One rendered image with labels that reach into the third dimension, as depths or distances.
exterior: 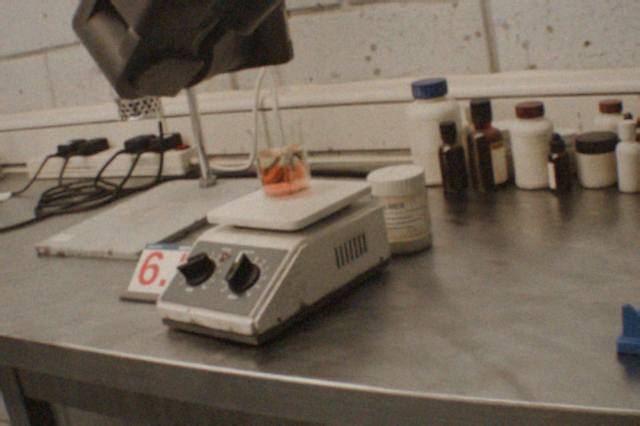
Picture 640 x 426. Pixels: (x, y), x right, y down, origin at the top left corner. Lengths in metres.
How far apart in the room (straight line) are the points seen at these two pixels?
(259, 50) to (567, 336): 0.34
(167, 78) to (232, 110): 0.85
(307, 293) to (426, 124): 0.41
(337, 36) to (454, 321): 0.71
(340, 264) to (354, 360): 0.14
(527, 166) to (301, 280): 0.40
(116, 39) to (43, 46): 1.21
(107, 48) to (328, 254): 0.32
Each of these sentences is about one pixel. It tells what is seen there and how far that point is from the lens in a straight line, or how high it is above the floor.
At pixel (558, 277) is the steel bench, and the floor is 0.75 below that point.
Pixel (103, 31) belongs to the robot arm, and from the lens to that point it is 0.64.
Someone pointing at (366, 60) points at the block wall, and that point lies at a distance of 1.40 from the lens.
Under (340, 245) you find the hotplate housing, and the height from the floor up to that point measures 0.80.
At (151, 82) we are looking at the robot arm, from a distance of 0.64.
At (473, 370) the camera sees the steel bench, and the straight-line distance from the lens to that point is 0.70.
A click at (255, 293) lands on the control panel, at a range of 0.80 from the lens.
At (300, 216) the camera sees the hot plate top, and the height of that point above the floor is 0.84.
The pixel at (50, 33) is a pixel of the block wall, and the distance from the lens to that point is 1.81.
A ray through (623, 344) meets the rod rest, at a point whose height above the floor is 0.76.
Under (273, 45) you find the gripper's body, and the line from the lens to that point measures 0.78.
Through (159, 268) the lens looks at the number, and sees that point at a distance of 0.99.
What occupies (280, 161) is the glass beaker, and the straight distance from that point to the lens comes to 0.89.
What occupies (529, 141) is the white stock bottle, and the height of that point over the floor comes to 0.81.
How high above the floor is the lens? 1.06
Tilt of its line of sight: 16 degrees down
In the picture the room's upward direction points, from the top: 10 degrees counter-clockwise
